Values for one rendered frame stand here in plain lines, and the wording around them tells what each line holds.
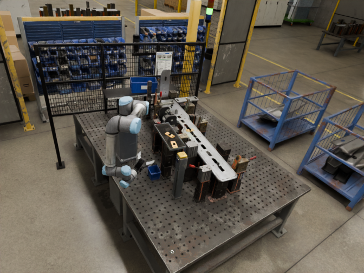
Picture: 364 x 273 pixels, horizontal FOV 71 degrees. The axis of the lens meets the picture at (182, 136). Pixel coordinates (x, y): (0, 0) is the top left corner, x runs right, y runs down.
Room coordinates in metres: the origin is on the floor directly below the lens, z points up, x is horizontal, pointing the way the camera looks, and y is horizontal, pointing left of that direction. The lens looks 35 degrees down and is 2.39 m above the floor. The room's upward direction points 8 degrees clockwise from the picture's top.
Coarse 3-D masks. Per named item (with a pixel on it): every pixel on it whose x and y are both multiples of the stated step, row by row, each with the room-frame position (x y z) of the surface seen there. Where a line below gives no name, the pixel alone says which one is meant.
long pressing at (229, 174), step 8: (176, 104) 2.62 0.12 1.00; (184, 112) 2.46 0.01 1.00; (184, 120) 2.29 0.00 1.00; (184, 128) 2.14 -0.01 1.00; (192, 136) 2.02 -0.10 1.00; (200, 136) 2.04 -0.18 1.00; (200, 144) 1.91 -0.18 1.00; (208, 144) 1.93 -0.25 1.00; (200, 152) 1.79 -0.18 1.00; (216, 152) 1.82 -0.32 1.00; (208, 160) 1.70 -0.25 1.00; (216, 160) 1.71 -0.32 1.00; (224, 160) 1.73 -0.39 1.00; (216, 168) 1.61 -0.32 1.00; (224, 168) 1.62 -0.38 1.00; (216, 176) 1.51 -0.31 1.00; (224, 176) 1.53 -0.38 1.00; (232, 176) 1.54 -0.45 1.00
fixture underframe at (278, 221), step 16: (80, 128) 2.83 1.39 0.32; (80, 144) 2.81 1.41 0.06; (96, 160) 2.20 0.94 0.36; (96, 176) 2.19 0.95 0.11; (128, 208) 1.54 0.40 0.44; (288, 208) 1.84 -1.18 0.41; (128, 224) 1.51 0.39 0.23; (272, 224) 1.75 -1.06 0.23; (144, 240) 1.37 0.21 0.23; (240, 240) 1.50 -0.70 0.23; (144, 256) 1.24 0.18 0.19; (224, 256) 1.32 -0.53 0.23; (160, 272) 1.10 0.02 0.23; (192, 272) 1.14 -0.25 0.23
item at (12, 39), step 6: (0, 12) 5.38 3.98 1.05; (6, 12) 5.46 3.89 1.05; (6, 18) 5.28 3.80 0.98; (6, 24) 5.27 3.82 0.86; (12, 24) 5.33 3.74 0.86; (6, 30) 5.25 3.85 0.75; (12, 30) 5.32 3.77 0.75; (0, 36) 4.86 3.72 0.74; (6, 36) 4.92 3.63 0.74; (12, 36) 4.98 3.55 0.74; (12, 42) 4.96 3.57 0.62; (18, 48) 5.01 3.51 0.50
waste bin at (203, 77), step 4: (208, 48) 6.07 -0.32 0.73; (212, 48) 6.11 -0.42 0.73; (208, 52) 6.05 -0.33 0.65; (212, 52) 6.08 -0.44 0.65; (204, 56) 5.74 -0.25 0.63; (208, 56) 5.66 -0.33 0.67; (208, 60) 5.68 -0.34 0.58; (204, 64) 5.74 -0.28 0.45; (208, 64) 5.67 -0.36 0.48; (204, 68) 5.73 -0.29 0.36; (208, 68) 5.67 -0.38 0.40; (204, 72) 5.72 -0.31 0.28; (208, 72) 5.67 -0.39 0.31; (204, 76) 5.71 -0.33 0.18; (208, 76) 5.67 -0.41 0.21; (200, 80) 5.83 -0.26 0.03; (204, 80) 5.71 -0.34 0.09
